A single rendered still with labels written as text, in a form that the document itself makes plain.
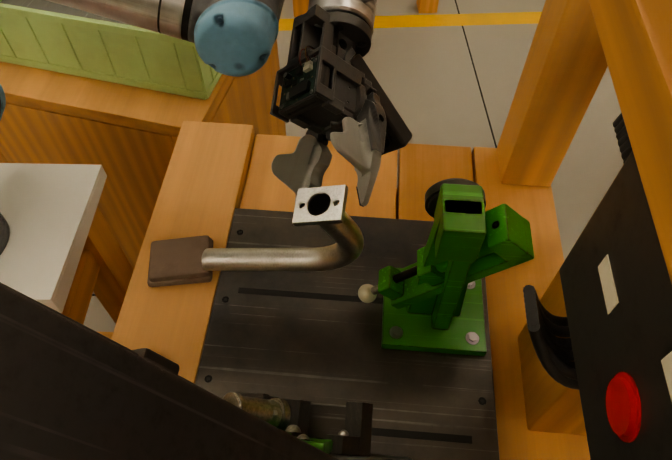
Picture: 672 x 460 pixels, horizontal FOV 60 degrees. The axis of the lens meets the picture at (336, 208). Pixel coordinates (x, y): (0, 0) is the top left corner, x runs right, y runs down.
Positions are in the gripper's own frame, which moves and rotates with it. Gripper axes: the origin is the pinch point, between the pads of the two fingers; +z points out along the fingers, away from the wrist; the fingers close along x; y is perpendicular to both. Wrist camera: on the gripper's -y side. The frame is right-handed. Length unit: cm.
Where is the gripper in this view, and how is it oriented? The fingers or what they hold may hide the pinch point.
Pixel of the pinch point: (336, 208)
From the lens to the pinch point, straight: 58.2
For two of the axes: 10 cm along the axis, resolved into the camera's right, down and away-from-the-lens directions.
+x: 6.9, -2.0, -6.9
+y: -7.1, -3.1, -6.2
